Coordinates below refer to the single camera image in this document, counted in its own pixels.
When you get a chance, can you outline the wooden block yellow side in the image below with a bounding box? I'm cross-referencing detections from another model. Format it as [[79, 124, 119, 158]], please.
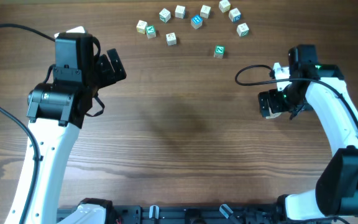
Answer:
[[219, 0, 231, 13]]

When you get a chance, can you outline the wooden block drawing top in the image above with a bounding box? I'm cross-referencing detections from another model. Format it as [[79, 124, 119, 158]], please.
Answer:
[[166, 32, 177, 46]]

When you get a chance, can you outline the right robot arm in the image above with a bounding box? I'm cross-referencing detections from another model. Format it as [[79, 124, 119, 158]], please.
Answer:
[[258, 45, 358, 221]]

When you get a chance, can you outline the wooden block yellow K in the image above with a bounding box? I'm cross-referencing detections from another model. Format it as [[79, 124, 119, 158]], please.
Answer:
[[265, 108, 282, 119]]

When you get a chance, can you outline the wooden block blue side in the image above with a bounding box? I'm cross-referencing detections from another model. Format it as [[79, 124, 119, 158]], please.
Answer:
[[229, 8, 241, 22]]

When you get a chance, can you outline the wooden block yellow edge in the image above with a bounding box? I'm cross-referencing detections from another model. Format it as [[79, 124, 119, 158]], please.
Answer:
[[136, 20, 148, 34]]

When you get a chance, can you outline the wooden block green side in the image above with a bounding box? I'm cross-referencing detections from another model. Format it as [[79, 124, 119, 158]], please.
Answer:
[[236, 23, 250, 37]]

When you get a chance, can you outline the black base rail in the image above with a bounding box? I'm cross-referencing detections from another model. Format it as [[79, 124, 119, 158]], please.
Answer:
[[56, 203, 279, 224]]

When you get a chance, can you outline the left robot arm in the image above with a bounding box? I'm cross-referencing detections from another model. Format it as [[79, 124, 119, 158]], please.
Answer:
[[6, 31, 126, 223]]

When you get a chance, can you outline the right camera cable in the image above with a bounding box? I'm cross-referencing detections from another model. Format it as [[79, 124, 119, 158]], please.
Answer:
[[234, 64, 358, 224]]

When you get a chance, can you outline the wooden block green V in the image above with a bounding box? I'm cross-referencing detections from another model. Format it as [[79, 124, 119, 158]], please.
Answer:
[[145, 25, 157, 39]]

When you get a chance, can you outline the camera cable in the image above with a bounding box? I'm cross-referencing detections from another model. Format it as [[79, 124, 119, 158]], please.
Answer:
[[234, 64, 358, 224], [0, 23, 57, 224]]

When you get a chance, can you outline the wooden block blue H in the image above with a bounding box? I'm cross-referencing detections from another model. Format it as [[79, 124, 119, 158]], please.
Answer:
[[191, 15, 203, 29]]

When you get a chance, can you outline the wooden block green Z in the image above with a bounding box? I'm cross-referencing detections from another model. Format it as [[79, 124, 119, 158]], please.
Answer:
[[214, 45, 225, 58]]

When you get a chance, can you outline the plain wooden picture block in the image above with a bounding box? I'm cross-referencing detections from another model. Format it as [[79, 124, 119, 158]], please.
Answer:
[[200, 5, 211, 19]]

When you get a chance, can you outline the wooden block teal side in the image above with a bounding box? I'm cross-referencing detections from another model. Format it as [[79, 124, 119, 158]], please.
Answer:
[[158, 8, 171, 23]]

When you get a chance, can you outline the left camera cable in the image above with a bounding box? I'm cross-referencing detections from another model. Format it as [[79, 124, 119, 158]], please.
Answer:
[[0, 23, 57, 224]]

